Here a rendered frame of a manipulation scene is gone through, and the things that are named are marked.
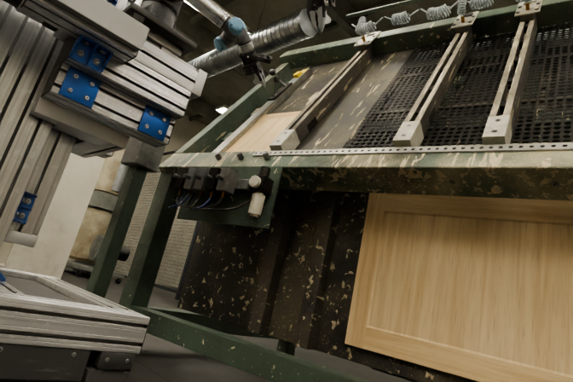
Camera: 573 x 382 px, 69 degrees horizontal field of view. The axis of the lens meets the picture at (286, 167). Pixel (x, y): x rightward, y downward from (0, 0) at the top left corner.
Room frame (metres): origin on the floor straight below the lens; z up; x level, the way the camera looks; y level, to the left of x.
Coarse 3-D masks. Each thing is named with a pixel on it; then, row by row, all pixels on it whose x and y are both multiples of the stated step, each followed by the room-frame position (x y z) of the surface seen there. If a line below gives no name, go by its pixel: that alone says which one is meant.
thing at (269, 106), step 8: (304, 72) 2.21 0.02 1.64; (296, 80) 2.16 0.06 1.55; (288, 88) 2.12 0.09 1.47; (296, 88) 2.18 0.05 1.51; (280, 96) 2.08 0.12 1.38; (264, 104) 2.07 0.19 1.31; (272, 104) 2.05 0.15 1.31; (256, 112) 2.03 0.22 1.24; (264, 112) 2.01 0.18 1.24; (248, 120) 1.98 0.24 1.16; (256, 120) 1.98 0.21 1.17; (240, 128) 1.94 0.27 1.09; (248, 128) 1.95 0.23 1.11; (232, 136) 1.90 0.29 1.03; (240, 136) 1.92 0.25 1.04; (224, 144) 1.87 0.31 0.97; (232, 144) 1.89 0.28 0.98; (216, 152) 1.84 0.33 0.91
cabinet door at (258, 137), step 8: (296, 112) 1.89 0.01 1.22; (264, 120) 1.96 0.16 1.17; (272, 120) 1.93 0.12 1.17; (280, 120) 1.89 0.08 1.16; (288, 120) 1.85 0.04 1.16; (256, 128) 1.93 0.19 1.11; (264, 128) 1.89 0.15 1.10; (272, 128) 1.86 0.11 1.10; (280, 128) 1.83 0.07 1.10; (248, 136) 1.88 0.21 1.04; (256, 136) 1.86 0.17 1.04; (264, 136) 1.82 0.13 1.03; (272, 136) 1.79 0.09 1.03; (240, 144) 1.85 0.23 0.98; (248, 144) 1.83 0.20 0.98; (256, 144) 1.80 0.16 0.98; (264, 144) 1.76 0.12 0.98
